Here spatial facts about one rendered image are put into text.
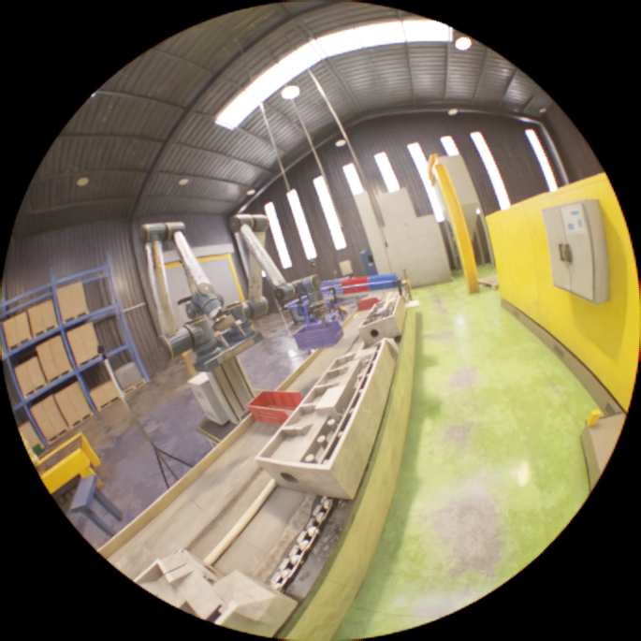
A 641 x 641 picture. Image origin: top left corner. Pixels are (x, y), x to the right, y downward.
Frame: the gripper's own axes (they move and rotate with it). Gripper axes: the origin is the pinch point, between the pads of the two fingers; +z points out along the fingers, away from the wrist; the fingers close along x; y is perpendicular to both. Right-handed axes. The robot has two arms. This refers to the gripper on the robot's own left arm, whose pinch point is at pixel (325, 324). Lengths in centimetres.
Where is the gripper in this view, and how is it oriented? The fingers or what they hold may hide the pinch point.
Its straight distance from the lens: 170.5
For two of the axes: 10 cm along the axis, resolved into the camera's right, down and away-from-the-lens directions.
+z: 2.9, 9.3, 2.1
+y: 8.6, -1.7, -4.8
